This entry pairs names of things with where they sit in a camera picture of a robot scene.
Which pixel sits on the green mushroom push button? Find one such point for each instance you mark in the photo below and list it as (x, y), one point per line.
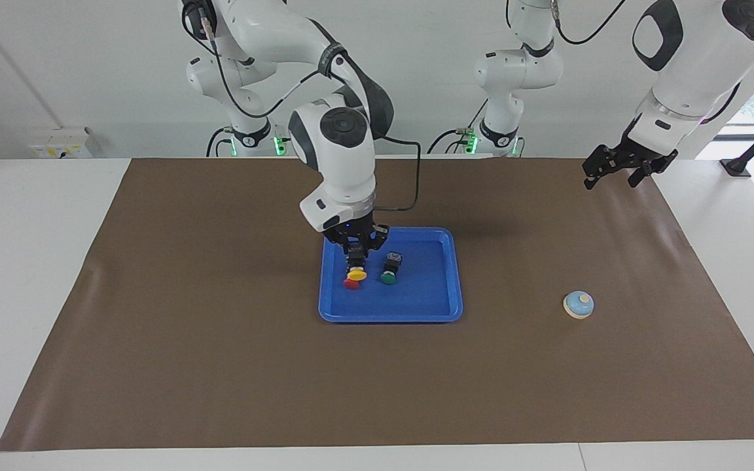
(389, 275)

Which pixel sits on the yellow mushroom push button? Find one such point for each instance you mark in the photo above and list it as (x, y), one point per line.
(356, 275)

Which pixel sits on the light blue call bell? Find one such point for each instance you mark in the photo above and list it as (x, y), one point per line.
(578, 305)

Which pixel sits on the blue plastic tray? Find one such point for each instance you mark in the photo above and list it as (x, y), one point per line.
(423, 294)

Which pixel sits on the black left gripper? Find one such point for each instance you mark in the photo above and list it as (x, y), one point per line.
(642, 154)

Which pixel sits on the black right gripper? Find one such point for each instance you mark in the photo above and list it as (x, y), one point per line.
(357, 232)

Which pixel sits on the brown table mat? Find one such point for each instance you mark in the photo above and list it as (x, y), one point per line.
(390, 386)

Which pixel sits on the red mushroom push button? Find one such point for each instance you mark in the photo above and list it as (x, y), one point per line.
(349, 285)

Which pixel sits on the white wall socket box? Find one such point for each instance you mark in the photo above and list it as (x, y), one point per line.
(59, 144)

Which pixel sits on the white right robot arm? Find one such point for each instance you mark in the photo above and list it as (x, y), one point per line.
(338, 150)

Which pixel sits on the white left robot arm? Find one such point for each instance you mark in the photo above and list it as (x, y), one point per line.
(698, 65)

